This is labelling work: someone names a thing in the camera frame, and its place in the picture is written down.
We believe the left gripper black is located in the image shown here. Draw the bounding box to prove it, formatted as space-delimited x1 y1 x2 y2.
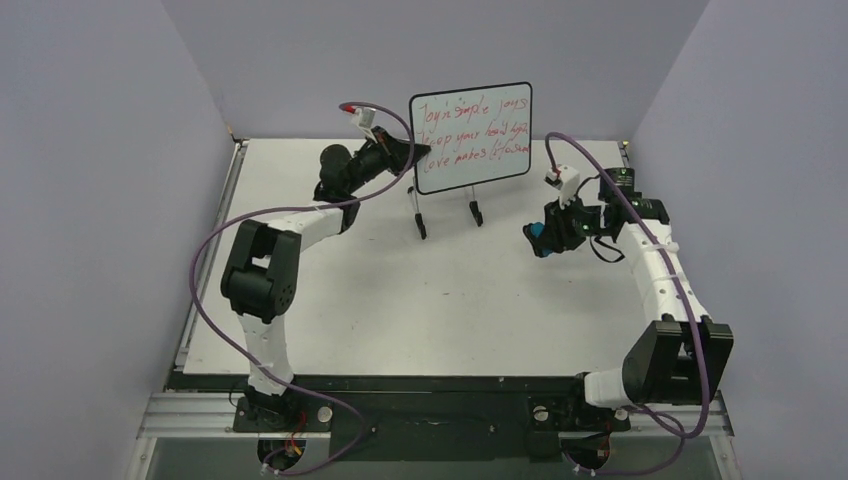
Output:
346 127 431 195

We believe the blue whiteboard eraser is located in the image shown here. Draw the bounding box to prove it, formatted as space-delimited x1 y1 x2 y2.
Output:
528 232 548 251

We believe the small whiteboard black frame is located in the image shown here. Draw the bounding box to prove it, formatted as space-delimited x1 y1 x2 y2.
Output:
408 81 533 195

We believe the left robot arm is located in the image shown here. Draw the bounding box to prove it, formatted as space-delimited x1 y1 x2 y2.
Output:
220 127 431 430

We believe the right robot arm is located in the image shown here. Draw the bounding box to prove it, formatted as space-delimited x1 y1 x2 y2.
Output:
523 166 734 427

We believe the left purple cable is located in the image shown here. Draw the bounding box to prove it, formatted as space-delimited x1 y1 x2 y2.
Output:
190 101 417 477

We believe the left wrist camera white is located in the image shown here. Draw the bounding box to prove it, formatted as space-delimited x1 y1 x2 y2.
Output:
342 105 376 136

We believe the wire whiteboard stand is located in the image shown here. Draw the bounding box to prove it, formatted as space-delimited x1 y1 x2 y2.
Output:
406 185 484 240

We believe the aluminium right side rail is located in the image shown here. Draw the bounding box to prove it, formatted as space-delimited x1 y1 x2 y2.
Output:
618 140 635 184

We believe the aluminium left side rail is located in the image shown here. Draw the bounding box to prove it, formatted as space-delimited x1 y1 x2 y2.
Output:
172 139 251 372

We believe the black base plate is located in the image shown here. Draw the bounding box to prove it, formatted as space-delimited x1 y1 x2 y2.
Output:
165 370 704 462

